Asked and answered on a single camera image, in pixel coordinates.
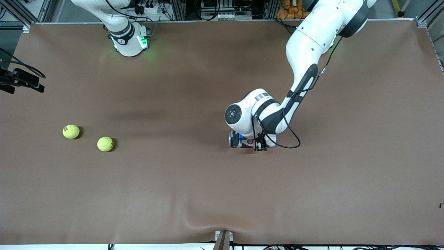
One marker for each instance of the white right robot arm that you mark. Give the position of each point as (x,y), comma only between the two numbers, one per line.
(128,45)

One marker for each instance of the white connector block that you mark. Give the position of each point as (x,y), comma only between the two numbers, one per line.
(227,16)

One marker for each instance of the aluminium frame profile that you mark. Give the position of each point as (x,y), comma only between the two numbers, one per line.
(425,19)
(45,8)

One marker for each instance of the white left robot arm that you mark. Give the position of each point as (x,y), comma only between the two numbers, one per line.
(308,41)

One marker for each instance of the yellow tennis ball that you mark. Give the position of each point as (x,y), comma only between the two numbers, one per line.
(105,144)
(71,131)

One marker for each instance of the white power strip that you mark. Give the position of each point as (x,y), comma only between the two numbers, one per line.
(152,9)

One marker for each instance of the yellow pole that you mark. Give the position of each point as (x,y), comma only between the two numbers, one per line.
(395,5)

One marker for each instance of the bag of orange objects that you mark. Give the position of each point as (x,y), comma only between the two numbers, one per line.
(291,10)

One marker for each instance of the clear plastic tennis ball can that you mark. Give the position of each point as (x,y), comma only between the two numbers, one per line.
(248,143)

